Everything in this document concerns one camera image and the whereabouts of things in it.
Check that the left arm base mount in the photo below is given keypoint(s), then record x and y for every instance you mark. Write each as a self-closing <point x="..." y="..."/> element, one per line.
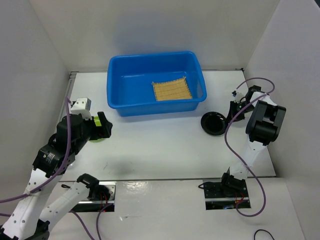
<point x="95" y="198"/>

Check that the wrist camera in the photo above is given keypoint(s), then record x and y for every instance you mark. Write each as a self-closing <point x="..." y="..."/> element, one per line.
<point x="238" y="97"/>
<point x="82" y="107"/>

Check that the blue plastic bin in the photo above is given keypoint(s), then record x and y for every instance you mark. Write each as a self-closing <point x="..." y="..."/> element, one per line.
<point x="131" y="80"/>

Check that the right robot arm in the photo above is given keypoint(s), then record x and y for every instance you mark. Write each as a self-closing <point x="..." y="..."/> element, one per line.
<point x="263" y="127"/>

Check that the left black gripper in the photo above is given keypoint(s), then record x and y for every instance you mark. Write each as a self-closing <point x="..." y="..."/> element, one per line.
<point x="105" y="130"/>

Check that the woven bamboo mat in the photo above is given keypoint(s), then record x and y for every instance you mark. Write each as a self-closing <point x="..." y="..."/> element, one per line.
<point x="172" y="90"/>

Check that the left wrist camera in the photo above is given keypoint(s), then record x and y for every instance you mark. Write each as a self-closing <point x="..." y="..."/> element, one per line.
<point x="82" y="107"/>

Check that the black plate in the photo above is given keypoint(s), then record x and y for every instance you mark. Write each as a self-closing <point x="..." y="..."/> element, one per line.
<point x="214" y="123"/>

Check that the green plastic plate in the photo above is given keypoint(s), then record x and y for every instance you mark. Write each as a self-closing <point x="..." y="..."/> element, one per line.
<point x="97" y="132"/>

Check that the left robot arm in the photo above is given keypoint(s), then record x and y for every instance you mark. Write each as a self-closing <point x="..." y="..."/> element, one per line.
<point x="32" y="219"/>

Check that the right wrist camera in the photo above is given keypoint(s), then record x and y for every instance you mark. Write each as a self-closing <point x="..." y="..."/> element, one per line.
<point x="238" y="97"/>

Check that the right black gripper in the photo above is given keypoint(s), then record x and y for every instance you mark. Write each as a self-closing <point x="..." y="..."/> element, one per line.
<point x="232" y="112"/>

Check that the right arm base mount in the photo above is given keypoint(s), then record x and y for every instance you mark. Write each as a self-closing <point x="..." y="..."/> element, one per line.
<point x="222" y="197"/>

